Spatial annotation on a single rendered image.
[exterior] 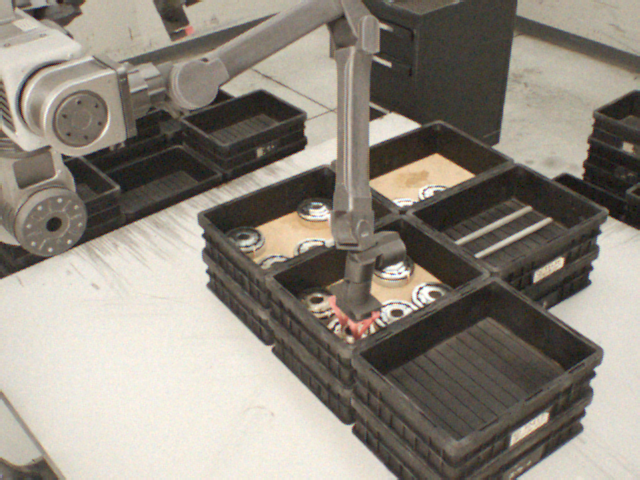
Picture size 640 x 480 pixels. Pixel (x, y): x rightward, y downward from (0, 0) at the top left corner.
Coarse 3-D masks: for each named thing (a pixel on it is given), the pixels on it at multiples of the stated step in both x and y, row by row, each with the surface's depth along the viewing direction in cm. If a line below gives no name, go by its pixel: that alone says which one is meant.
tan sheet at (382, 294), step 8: (416, 272) 194; (424, 272) 194; (416, 280) 192; (424, 280) 192; (432, 280) 191; (328, 288) 190; (376, 288) 189; (384, 288) 189; (400, 288) 189; (408, 288) 189; (376, 296) 187; (384, 296) 187; (392, 296) 187; (400, 296) 187; (408, 296) 187
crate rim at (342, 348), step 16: (384, 224) 193; (416, 224) 193; (432, 240) 188; (464, 256) 182; (272, 272) 178; (480, 272) 178; (272, 288) 176; (464, 288) 173; (288, 304) 172; (432, 304) 169; (304, 320) 168; (320, 320) 166; (400, 320) 165; (320, 336) 165; (336, 336) 162; (368, 336) 161
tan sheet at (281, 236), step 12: (288, 216) 214; (264, 228) 210; (276, 228) 209; (288, 228) 209; (300, 228) 209; (276, 240) 205; (288, 240) 205; (300, 240) 205; (264, 252) 201; (276, 252) 201; (288, 252) 201
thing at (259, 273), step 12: (312, 168) 214; (324, 168) 215; (288, 180) 209; (252, 192) 205; (264, 192) 206; (228, 204) 201; (384, 204) 200; (384, 216) 196; (204, 228) 195; (216, 228) 192; (216, 240) 192; (228, 240) 188; (228, 252) 188; (240, 252) 185; (312, 252) 184; (252, 264) 181; (276, 264) 181; (264, 276) 179
